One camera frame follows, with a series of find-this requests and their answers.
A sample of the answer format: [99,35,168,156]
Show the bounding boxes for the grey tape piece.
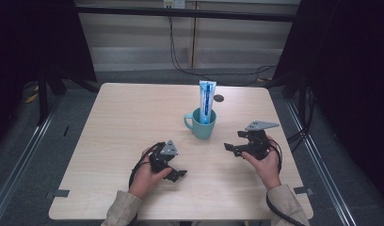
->
[293,186,314,196]
[53,188,71,199]

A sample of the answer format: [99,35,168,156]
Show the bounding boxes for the teal mug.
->
[184,106,217,140]

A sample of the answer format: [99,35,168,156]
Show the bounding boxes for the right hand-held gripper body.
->
[236,120,280,161]

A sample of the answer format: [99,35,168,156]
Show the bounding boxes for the black wall cable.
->
[168,15,278,87]

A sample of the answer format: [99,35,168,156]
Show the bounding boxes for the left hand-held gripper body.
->
[149,139,182,174]

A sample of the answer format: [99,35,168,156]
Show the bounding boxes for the person's right hand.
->
[241,136,282,192]

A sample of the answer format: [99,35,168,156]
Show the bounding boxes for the black curtain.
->
[0,0,98,153]
[270,0,384,206]

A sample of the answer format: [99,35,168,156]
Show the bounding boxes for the black floor cables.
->
[286,87,317,153]

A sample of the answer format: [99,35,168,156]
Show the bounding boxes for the black metal stand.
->
[37,65,100,127]
[264,69,310,126]

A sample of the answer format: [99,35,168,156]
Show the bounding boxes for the wooden wall strip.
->
[187,1,200,69]

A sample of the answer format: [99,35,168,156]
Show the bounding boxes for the left hand-held gripper black cable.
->
[127,141,167,190]

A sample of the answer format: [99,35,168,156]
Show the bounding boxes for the person's left hand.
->
[127,146,174,200]

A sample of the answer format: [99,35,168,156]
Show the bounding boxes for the black horizontal bar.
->
[74,5,299,24]

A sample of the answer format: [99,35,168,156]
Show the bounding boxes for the right hand-held gripper black cable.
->
[264,137,307,226]

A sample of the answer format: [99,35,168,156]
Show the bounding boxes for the yellow floor scrap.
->
[24,92,40,105]

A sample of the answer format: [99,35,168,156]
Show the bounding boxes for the metal floor rail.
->
[285,99,358,226]
[0,96,62,220]

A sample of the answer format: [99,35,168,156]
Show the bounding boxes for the white wall outlet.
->
[163,0,186,9]

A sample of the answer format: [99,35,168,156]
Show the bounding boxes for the blue and white toothpaste tube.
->
[198,80,217,125]

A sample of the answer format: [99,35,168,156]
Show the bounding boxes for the hand-held gripper black cable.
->
[127,141,167,190]
[264,137,307,226]

